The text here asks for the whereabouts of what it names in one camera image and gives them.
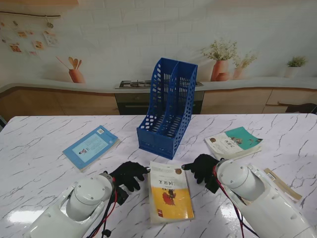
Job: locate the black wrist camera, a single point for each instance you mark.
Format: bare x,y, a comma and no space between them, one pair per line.
213,186
121,196

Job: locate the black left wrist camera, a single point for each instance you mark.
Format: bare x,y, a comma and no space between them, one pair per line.
121,196

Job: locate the white and yellow book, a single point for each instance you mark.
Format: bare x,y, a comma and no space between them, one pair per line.
171,198

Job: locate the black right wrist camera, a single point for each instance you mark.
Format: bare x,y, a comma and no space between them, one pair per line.
213,186

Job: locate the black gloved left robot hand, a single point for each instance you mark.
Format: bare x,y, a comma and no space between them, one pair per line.
128,176

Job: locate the beige book with barcode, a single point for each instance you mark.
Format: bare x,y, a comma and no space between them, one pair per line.
284,188

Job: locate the white and teal book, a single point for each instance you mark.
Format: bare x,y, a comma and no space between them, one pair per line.
237,141

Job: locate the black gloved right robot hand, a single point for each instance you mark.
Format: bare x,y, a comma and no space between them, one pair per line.
205,166

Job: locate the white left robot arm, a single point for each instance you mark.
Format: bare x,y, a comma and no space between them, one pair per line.
84,198

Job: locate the light blue paperback book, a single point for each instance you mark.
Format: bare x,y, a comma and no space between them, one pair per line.
91,146

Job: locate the blue perforated plastic file holder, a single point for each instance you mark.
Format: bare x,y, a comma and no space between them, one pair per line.
153,141

